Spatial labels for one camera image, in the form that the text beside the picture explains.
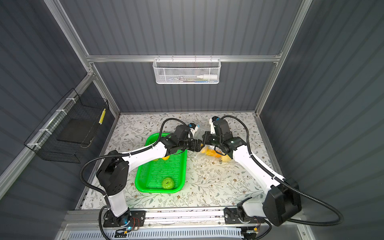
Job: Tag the green apple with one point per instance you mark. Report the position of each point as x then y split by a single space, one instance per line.
168 184

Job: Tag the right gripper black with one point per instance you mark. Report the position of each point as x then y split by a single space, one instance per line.
206 138

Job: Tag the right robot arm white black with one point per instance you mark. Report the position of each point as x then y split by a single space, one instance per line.
280 203

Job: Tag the orange carrot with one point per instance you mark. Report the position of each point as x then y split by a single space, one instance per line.
212 153

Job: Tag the white wire wall basket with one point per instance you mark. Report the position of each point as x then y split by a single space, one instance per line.
185 73

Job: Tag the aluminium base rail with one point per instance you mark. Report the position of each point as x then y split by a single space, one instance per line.
194 217

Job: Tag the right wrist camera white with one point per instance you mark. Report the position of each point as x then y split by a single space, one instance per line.
211 122

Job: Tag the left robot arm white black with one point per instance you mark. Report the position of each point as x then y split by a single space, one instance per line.
113 172

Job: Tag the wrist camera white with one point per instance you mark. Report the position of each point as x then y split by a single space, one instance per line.
211 122
193 128

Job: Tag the yellow tag on basket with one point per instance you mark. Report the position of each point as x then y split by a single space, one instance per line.
102 116

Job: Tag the green plastic basket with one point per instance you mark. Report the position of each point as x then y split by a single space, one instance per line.
149 176

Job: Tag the white tube in basket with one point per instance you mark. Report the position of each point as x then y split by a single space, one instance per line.
208 77

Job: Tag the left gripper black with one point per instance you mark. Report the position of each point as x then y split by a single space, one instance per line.
193 147

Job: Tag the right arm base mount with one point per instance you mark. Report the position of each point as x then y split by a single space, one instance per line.
236 216

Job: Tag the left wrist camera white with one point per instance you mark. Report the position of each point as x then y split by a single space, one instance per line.
193 128

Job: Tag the black wire wall basket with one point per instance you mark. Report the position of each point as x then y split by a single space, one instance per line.
70 131

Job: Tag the small yellow lemon upper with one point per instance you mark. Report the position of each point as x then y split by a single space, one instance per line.
165 157

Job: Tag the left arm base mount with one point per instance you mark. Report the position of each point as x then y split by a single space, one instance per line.
128 219

